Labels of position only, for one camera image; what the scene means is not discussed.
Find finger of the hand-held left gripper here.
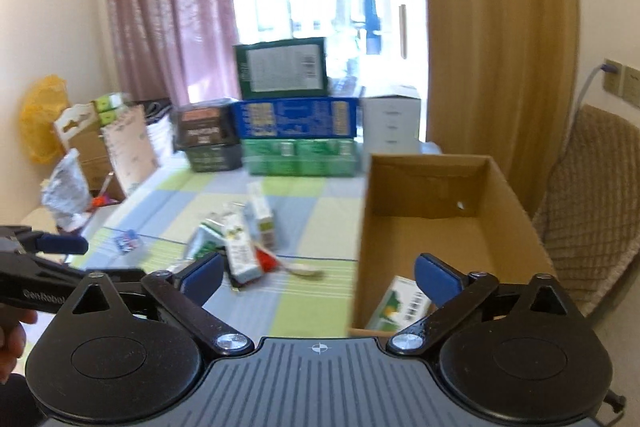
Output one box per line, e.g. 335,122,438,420
0,226,90,258

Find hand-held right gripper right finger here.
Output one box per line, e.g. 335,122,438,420
387,253,583,355

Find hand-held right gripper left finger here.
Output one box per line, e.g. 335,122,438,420
67,251,255,355

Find red candy packet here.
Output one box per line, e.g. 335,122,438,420
252,247,281,274

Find cream plastic spoon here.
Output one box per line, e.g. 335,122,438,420
276,259,326,281

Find person's left hand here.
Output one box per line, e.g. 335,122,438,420
0,307,39,383

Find silver foil bag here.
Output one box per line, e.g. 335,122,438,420
41,149,94,229

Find small blue white packet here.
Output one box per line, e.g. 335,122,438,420
114,229,141,254

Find brown cardboard box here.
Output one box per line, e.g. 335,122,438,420
53,103,127,204

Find pink printed paper bag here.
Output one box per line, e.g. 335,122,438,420
102,104,161,198

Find yellow plastic bag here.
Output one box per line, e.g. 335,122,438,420
20,75,69,166

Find small green white boxes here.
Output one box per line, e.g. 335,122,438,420
92,92,132,126

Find dark brown box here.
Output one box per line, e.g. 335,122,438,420
172,101,239,151

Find green shrink-wrapped drink pack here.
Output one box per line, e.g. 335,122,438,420
241,137,364,178

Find white cardboard box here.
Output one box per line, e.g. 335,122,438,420
361,96,421,154

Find black white striped bag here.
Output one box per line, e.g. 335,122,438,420
142,99,174,124

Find chair with beige cover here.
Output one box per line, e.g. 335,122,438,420
530,104,640,319

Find blue milk carton case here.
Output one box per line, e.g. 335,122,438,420
232,97,361,140

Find green milk carton case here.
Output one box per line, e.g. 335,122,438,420
233,37,330,100

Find wooden sliding door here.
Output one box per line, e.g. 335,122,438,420
417,0,582,218

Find pink curtain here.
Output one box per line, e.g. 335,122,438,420
102,0,242,108

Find grey power cable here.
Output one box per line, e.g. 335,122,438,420
574,64,617,114

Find beige wall socket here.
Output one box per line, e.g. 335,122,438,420
602,58,627,96
622,66,640,110

